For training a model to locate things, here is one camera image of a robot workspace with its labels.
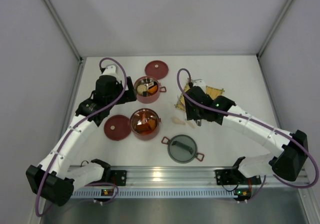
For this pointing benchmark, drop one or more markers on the fried cutlet toy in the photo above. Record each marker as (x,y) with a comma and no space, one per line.
(152,124)

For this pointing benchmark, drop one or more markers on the beige spoon handle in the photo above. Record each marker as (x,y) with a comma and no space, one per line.
(190,124)

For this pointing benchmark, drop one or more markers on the left camera mount white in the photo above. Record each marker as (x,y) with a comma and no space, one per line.
(112,70)

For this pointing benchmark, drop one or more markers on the lower pink steel pot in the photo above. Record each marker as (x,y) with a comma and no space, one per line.
(135,120)

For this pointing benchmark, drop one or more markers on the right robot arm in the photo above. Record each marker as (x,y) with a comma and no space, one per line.
(285,159)

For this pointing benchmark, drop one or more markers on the dark red lid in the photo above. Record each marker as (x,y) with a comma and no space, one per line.
(117,127)
(157,69)

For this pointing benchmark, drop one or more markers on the bamboo tray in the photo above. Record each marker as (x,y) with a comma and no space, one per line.
(212,92)

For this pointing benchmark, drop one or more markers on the upper pink steel pot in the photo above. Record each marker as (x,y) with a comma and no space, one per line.
(150,98)

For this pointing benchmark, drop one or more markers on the toy shrimp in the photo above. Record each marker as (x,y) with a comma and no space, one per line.
(144,119)

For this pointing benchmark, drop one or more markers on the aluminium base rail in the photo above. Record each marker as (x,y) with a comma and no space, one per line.
(175,182)

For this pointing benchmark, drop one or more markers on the white rice ball toy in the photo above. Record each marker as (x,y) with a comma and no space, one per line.
(141,89)

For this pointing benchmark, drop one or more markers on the orange toy fruit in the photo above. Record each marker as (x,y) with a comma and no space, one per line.
(152,90)

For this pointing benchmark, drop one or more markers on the grey lid with handle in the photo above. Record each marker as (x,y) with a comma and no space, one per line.
(182,149)

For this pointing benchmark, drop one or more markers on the pink steel pot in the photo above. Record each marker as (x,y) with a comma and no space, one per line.
(135,120)
(150,98)

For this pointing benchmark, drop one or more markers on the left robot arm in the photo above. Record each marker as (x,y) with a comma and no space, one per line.
(51,178)

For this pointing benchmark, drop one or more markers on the camera mount white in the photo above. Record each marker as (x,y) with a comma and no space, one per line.
(200,83)
(112,70)

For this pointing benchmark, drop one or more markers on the beige spoon head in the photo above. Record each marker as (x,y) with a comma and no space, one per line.
(178,121)

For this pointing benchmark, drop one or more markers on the upper dark red lid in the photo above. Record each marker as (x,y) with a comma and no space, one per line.
(157,69)

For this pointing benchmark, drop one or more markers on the red sausage toy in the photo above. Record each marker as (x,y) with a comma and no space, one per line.
(143,130)

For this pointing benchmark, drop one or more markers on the lower dark red lid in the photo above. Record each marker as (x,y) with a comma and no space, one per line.
(117,127)

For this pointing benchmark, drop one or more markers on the right camera mount white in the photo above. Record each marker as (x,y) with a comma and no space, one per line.
(200,83)

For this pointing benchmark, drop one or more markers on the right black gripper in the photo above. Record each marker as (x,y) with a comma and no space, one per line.
(194,112)

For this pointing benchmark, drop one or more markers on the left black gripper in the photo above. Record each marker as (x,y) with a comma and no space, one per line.
(129,93)

